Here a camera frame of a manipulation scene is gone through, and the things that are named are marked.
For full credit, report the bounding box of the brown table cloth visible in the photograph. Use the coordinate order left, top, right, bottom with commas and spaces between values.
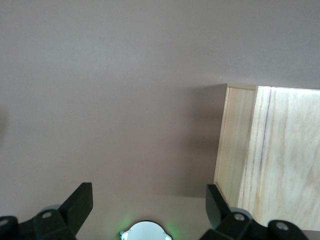
0, 0, 320, 240

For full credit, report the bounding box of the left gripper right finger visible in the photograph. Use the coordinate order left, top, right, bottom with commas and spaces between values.
199, 183, 311, 240

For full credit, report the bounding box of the wooden drawer cabinet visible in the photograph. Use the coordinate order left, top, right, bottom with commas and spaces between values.
213, 83, 320, 232

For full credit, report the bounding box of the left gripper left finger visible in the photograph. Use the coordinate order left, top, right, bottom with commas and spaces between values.
0, 182, 94, 240

